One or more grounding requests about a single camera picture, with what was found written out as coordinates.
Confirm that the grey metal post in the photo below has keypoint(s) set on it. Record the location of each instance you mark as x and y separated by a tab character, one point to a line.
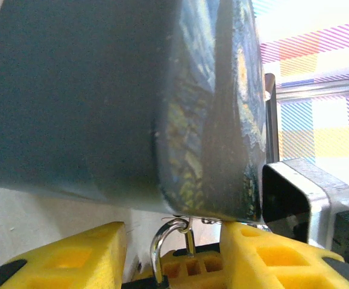
270	120

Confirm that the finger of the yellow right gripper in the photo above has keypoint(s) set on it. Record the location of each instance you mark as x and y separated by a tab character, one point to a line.
192	268

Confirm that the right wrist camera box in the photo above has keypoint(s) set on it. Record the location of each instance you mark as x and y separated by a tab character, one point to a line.
297	198

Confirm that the colourful plaid cloth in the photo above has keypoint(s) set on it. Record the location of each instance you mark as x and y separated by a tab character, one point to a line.
328	135

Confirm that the aluminium rail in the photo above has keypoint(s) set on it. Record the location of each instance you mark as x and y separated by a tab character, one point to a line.
322	90

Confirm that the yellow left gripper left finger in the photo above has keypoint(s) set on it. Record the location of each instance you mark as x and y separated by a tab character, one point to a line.
71	262

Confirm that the blue starry night printed box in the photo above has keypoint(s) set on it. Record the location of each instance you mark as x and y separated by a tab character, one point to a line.
86	105

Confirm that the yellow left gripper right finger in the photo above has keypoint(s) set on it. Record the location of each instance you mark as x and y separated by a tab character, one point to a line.
276	262

